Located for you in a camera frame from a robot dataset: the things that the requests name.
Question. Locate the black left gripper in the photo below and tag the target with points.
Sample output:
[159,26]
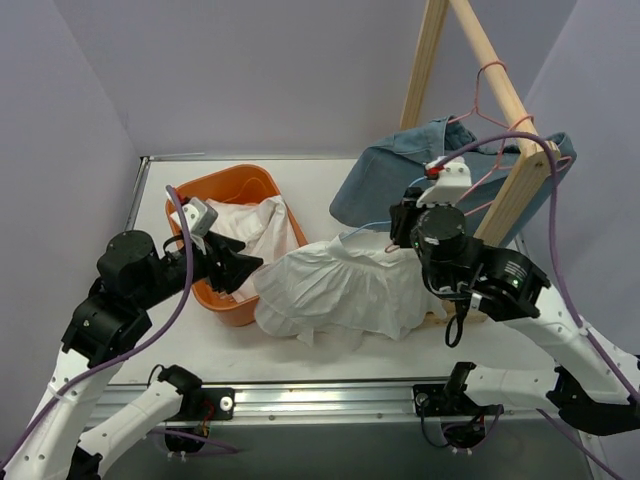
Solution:
[215,261]

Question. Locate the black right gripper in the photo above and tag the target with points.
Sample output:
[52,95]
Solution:
[400,226]

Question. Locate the blue wire hanger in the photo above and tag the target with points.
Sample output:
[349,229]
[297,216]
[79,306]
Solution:
[370,230]

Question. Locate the white ruffled skirt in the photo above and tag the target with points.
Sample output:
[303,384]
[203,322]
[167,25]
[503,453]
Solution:
[344,288]

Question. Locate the pink wire hanger front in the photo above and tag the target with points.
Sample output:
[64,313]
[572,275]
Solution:
[489,166]

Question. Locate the pink wire hanger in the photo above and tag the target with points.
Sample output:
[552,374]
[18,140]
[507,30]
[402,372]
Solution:
[489,166]
[476,107]

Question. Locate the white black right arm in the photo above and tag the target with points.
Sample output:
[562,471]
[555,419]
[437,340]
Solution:
[588,384]

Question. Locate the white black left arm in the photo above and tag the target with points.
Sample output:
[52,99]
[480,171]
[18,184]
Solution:
[105,330]

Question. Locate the orange plastic basket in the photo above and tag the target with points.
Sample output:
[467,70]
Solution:
[241,184]

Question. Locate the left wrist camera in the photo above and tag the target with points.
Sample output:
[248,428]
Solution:
[200,217]

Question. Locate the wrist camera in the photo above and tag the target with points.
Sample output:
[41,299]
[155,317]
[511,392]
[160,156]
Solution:
[449,182]
[200,217]

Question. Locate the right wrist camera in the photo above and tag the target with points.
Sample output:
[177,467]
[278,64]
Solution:
[449,182]

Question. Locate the pink wire hanger rear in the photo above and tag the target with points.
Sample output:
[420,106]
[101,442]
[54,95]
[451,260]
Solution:
[476,107]

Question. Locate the aluminium mounting rail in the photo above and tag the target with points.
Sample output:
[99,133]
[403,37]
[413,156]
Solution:
[322,403]

